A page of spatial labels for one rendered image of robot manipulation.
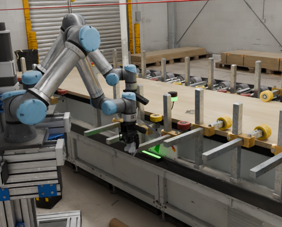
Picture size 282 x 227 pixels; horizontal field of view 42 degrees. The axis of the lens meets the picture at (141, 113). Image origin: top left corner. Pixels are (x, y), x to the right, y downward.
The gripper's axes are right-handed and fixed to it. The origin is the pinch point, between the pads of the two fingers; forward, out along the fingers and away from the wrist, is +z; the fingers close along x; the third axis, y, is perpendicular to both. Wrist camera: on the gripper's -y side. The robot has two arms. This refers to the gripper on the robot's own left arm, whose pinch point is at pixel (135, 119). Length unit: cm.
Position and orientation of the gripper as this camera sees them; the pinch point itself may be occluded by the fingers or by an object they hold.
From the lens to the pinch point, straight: 238.6
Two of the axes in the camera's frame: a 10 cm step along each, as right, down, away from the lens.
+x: -4.7, 2.6, -8.4
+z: 0.4, 9.6, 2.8
